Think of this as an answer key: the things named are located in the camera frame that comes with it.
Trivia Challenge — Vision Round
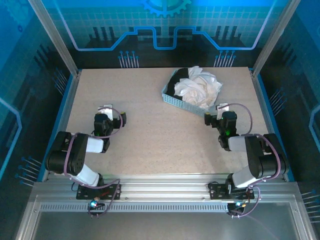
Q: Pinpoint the light blue perforated basket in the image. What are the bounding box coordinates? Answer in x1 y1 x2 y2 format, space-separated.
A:
161 68 221 118

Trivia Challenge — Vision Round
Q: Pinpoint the white t-shirt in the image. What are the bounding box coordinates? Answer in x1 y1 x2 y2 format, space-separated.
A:
173 65 224 111

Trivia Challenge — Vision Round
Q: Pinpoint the black garment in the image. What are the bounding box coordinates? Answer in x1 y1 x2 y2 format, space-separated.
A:
166 67 191 97

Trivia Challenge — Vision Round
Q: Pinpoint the small circuit board with LEDs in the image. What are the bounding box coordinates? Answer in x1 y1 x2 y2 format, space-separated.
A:
226 199 247 219
86 198 106 219

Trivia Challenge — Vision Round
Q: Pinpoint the grey metal front panel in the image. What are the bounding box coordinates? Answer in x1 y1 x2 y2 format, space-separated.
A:
14 194 317 240

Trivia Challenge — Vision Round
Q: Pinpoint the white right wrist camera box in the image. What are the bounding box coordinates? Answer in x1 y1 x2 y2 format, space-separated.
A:
215 102 230 113

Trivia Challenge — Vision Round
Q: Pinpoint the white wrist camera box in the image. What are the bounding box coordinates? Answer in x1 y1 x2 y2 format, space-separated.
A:
96 104 114 118
215 102 230 113

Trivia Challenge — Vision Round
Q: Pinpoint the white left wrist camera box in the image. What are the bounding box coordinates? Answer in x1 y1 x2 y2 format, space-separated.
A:
96 104 114 118

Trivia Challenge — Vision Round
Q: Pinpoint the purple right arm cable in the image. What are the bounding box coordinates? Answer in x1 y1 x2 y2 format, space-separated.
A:
224 103 281 219

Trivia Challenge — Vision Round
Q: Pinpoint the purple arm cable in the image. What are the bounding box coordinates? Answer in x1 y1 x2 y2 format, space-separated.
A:
224 103 281 219
63 106 126 219

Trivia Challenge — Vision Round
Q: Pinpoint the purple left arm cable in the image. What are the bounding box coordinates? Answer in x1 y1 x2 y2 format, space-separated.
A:
63 106 126 219

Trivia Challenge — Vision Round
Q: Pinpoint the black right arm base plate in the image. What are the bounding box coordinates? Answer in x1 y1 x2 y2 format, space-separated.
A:
208 182 256 201

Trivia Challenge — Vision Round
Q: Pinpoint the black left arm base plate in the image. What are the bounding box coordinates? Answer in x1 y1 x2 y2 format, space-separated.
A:
76 183 122 201

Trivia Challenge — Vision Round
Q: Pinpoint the aluminium mounting rail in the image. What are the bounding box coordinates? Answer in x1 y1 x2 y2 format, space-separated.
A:
32 173 300 201

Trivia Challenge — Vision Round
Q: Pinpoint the slotted grey cable duct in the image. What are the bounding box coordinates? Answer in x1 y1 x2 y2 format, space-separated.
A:
39 202 230 214

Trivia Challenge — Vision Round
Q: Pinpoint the aluminium frame post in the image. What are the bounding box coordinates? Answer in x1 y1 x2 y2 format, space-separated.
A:
27 0 81 76
251 0 302 74

